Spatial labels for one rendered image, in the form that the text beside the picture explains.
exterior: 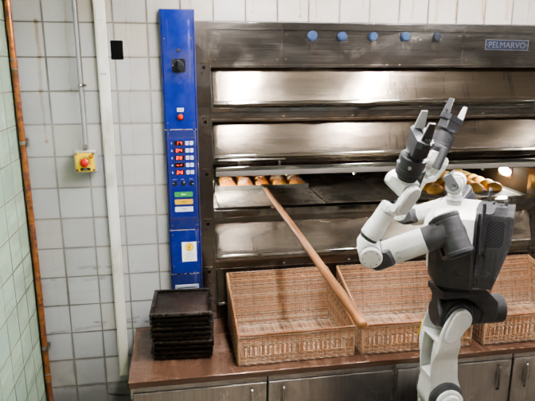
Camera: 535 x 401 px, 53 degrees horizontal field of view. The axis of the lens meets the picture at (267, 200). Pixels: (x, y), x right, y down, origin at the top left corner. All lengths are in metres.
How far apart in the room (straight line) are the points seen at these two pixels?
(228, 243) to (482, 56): 1.64
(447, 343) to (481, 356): 0.66
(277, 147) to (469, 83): 1.07
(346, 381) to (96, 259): 1.36
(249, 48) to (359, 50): 0.55
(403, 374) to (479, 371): 0.39
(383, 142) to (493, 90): 0.65
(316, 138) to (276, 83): 0.34
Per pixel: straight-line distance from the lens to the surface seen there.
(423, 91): 2.96
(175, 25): 2.66
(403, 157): 1.77
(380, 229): 1.87
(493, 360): 2.93
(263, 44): 2.73
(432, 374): 2.31
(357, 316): 1.61
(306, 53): 2.77
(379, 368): 2.68
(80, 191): 2.78
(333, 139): 2.82
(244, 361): 2.57
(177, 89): 2.65
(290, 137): 2.77
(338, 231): 2.94
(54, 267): 2.92
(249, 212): 2.80
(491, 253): 2.07
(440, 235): 1.89
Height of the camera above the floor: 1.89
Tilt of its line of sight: 14 degrees down
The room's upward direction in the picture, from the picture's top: straight up
